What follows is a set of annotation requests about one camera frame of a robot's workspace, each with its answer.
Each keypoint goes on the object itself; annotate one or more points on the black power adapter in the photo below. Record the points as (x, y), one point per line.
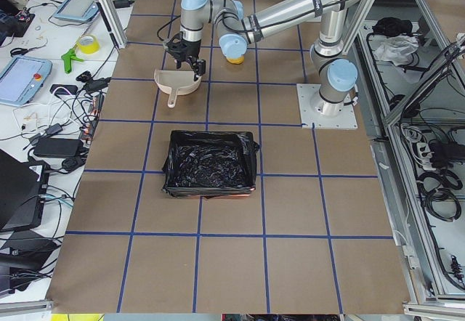
(120, 4)

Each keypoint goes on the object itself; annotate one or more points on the aluminium frame post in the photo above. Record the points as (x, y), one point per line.
(112, 23)

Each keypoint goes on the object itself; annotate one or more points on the near teach pendant tablet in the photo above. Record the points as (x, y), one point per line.
(22, 78)

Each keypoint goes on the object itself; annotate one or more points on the black lined trash bin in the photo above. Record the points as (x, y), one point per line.
(210, 164)

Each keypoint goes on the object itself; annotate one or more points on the large black power brick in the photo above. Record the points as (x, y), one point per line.
(57, 148)

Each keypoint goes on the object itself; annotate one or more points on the beige plastic dustpan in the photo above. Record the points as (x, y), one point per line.
(176, 83)

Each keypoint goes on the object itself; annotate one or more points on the far teach pendant tablet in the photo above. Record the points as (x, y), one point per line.
(78, 11)

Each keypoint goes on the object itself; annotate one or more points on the white crumpled cloth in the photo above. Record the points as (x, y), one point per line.
(398, 50)

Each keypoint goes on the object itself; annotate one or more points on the yellow tape roll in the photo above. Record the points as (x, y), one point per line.
(88, 44)

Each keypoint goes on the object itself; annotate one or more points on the yellow potato toy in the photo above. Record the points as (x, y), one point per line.
(236, 61)

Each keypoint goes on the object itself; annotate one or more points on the black laptop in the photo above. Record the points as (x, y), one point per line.
(22, 185)

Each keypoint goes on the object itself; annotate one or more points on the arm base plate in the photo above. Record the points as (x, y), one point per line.
(316, 113)

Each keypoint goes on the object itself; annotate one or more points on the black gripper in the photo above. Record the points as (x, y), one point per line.
(191, 49)

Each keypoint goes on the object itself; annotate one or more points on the green handled reach grabber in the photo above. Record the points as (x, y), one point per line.
(68, 59)

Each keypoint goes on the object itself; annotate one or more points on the black scissors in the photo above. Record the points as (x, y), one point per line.
(19, 51)

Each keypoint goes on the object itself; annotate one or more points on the teach pendant tablet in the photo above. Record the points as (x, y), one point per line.
(78, 11)
(22, 78)

